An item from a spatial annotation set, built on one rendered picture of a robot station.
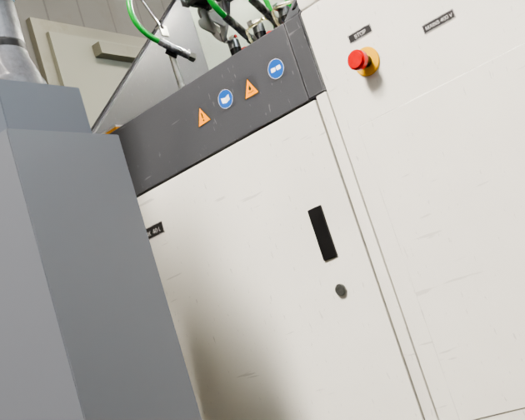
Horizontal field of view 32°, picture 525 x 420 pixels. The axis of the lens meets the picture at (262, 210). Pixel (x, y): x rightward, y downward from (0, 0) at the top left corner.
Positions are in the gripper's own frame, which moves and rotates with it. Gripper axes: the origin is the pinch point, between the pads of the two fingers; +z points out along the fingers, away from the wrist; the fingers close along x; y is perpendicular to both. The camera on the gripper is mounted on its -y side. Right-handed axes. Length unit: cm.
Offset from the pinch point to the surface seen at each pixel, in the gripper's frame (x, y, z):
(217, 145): 6.8, 22.6, 30.8
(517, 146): 65, 22, 56
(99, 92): -168, -122, -73
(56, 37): -167, -104, -98
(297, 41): 32.8, 22.7, 20.6
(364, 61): 46, 26, 32
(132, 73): -31.1, 0.1, -5.5
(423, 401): 33, 22, 90
